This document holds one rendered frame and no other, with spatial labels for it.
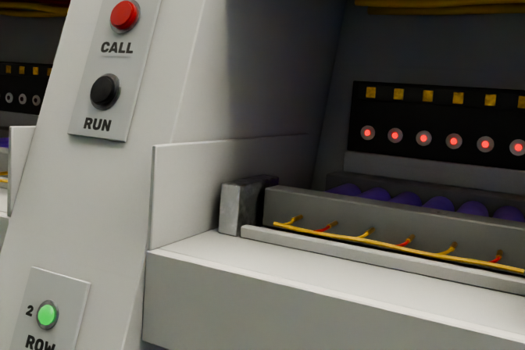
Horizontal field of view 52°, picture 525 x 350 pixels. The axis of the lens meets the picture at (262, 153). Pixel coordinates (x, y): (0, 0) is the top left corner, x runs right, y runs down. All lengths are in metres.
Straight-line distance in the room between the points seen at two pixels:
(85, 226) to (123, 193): 0.03
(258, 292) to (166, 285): 0.05
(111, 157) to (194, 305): 0.09
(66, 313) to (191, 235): 0.07
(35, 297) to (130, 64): 0.13
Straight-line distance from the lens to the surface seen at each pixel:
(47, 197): 0.31
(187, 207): 0.28
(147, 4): 0.31
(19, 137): 0.33
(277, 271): 0.24
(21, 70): 0.62
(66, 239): 0.30
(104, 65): 0.31
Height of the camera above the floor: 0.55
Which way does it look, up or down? 9 degrees up
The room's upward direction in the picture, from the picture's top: 12 degrees clockwise
